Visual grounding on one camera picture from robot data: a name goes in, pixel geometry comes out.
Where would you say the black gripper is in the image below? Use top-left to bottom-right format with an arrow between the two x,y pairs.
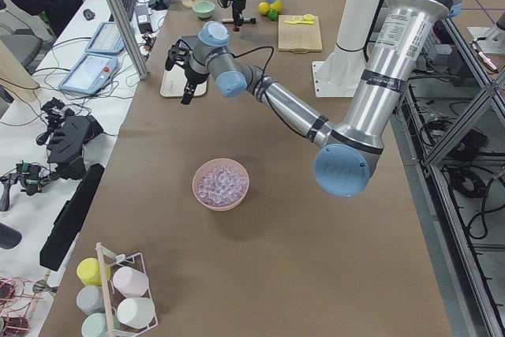
232,0 -> 246,17
181,65 -> 207,105

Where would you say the pink bowl of ice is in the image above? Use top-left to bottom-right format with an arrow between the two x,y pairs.
192,158 -> 249,212

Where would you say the pink cup in rack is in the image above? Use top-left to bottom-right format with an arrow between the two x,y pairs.
112,267 -> 149,298

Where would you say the yellow cup in rack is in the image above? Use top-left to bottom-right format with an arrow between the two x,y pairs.
76,257 -> 102,286

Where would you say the white cup in rack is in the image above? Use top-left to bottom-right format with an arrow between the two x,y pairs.
116,298 -> 155,329

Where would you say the grey cup in rack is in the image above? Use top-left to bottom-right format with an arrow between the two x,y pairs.
76,285 -> 105,316

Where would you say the mint cup in rack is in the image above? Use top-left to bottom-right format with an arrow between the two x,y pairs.
80,313 -> 108,337

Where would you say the cream rabbit tray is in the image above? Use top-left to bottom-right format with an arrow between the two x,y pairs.
160,55 -> 207,99

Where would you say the yellow lemon upper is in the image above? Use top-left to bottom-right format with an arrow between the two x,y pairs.
257,2 -> 270,15

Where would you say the mint green bowl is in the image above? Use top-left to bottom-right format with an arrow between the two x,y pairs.
192,0 -> 215,20

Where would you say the green lime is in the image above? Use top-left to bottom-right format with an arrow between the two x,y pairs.
267,9 -> 279,21

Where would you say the yellow lemon near board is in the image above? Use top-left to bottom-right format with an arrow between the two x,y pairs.
269,0 -> 282,13

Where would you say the wooden cutting board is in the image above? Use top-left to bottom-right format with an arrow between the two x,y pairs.
278,14 -> 323,53

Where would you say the yellow plastic knife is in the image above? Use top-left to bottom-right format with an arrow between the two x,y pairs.
284,17 -> 305,24

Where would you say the lemon slice upper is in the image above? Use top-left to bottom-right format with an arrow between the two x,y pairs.
303,14 -> 315,23

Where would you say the blue teach pendant far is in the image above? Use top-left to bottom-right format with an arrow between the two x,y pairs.
84,22 -> 125,55

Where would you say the blue teach pendant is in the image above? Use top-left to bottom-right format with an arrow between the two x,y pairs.
84,22 -> 125,55
58,54 -> 118,95

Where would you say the blue teach pendant near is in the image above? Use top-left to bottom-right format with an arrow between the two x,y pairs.
58,54 -> 118,95

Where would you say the black keyboard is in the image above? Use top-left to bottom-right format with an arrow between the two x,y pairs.
108,0 -> 140,22

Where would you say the black computer mouse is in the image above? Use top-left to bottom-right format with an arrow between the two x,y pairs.
83,9 -> 95,21

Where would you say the black long case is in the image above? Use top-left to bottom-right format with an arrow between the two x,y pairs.
39,163 -> 104,271

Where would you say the aluminium frame post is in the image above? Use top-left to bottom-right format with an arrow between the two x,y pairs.
106,0 -> 148,81

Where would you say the white wire cup rack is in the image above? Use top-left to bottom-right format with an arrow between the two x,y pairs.
95,242 -> 159,336

